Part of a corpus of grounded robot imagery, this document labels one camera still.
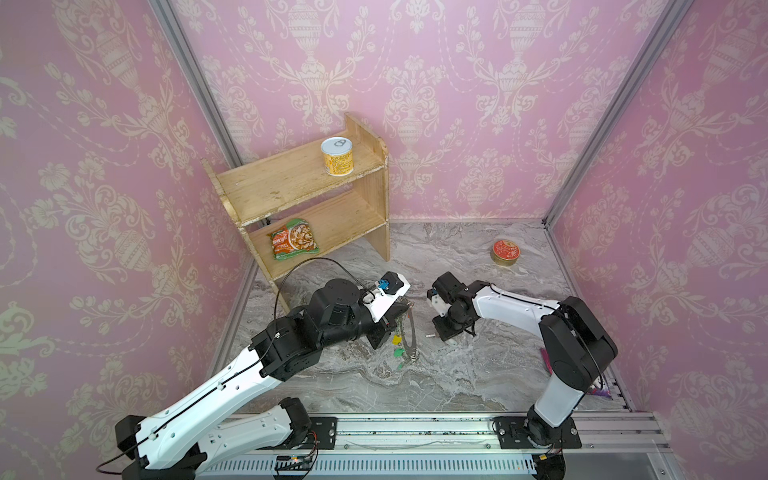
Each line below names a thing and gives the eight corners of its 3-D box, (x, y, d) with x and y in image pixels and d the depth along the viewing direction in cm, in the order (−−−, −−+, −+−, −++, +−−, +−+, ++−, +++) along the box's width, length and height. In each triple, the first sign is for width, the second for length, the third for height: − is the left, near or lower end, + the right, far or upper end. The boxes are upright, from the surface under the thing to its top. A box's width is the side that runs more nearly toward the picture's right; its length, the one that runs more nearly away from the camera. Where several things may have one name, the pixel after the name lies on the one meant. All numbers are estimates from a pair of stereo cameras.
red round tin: (493, 265, 110) (496, 258, 107) (488, 246, 116) (491, 239, 113) (518, 265, 110) (522, 258, 107) (512, 246, 116) (515, 239, 112)
